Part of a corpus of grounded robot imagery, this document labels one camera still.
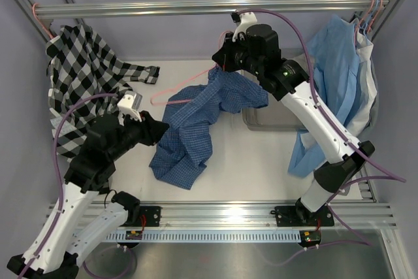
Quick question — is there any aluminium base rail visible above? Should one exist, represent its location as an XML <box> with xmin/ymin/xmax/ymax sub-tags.
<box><xmin>42</xmin><ymin>199</ymin><xmax>398</xmax><ymax>230</ymax></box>

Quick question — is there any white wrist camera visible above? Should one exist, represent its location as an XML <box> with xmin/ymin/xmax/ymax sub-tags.
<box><xmin>231</xmin><ymin>12</ymin><xmax>257</xmax><ymax>42</ymax></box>
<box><xmin>117</xmin><ymin>91</ymin><xmax>142</xmax><ymax>122</ymax></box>

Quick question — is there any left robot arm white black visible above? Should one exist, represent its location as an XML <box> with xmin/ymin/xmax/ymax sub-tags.
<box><xmin>7</xmin><ymin>111</ymin><xmax>169</xmax><ymax>278</ymax></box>

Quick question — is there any white slotted cable duct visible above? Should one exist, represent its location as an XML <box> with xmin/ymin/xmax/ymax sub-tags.
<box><xmin>102</xmin><ymin>229</ymin><xmax>301</xmax><ymax>243</ymax></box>

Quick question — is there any aluminium hanging rod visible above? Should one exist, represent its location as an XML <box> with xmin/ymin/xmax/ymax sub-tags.
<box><xmin>35</xmin><ymin>0</ymin><xmax>372</xmax><ymax>20</ymax></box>

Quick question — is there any pink wire hanger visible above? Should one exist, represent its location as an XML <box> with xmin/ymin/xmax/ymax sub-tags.
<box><xmin>150</xmin><ymin>30</ymin><xmax>234</xmax><ymax>107</ymax></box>

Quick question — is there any clear plastic bin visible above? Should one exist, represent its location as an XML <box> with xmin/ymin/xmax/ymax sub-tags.
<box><xmin>241</xmin><ymin>48</ymin><xmax>308</xmax><ymax>132</ymax></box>

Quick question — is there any blue hanger on right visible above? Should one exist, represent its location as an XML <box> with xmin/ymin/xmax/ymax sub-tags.
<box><xmin>359</xmin><ymin>0</ymin><xmax>383</xmax><ymax>36</ymax></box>

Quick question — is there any black white plaid shirt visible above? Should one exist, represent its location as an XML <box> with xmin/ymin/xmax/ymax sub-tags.
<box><xmin>46</xmin><ymin>24</ymin><xmax>159</xmax><ymax>160</ymax></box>

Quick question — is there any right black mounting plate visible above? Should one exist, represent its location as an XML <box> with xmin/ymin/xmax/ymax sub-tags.
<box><xmin>270</xmin><ymin>205</ymin><xmax>334</xmax><ymax>227</ymax></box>

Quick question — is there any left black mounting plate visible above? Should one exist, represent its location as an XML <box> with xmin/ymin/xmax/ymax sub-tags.
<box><xmin>122</xmin><ymin>206</ymin><xmax>161</xmax><ymax>227</ymax></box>

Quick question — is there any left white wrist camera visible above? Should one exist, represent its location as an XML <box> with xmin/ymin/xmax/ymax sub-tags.
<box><xmin>117</xmin><ymin>91</ymin><xmax>142</xmax><ymax>122</ymax></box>

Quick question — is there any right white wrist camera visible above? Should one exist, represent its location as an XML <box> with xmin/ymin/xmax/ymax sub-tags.
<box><xmin>231</xmin><ymin>12</ymin><xmax>257</xmax><ymax>42</ymax></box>

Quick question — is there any blue checked shirt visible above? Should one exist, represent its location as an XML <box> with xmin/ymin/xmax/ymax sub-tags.
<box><xmin>149</xmin><ymin>67</ymin><xmax>268</xmax><ymax>189</ymax></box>

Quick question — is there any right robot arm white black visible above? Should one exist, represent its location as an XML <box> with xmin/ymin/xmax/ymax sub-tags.
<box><xmin>212</xmin><ymin>24</ymin><xmax>375</xmax><ymax>225</ymax></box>

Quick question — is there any grey shirt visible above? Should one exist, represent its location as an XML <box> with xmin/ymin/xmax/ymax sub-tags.
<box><xmin>344</xmin><ymin>59</ymin><xmax>379</xmax><ymax>139</ymax></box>

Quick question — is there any light blue shirt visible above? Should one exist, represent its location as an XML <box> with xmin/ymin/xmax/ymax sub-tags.
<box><xmin>288</xmin><ymin>15</ymin><xmax>360</xmax><ymax>178</ymax></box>

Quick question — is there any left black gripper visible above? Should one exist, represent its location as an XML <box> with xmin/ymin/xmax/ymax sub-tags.
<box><xmin>108</xmin><ymin>108</ymin><xmax>169</xmax><ymax>161</ymax></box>

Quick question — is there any pink hanger on left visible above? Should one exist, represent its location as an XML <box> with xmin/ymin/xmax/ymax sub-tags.
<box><xmin>31</xmin><ymin>3</ymin><xmax>55</xmax><ymax>39</ymax></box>

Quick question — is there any black mounting plate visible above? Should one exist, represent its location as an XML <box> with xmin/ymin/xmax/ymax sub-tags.
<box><xmin>122</xmin><ymin>206</ymin><xmax>161</xmax><ymax>227</ymax></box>
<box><xmin>270</xmin><ymin>205</ymin><xmax>334</xmax><ymax>227</ymax></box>

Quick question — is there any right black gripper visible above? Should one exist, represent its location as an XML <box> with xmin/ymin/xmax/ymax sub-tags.
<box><xmin>214</xmin><ymin>32</ymin><xmax>263</xmax><ymax>78</ymax></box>

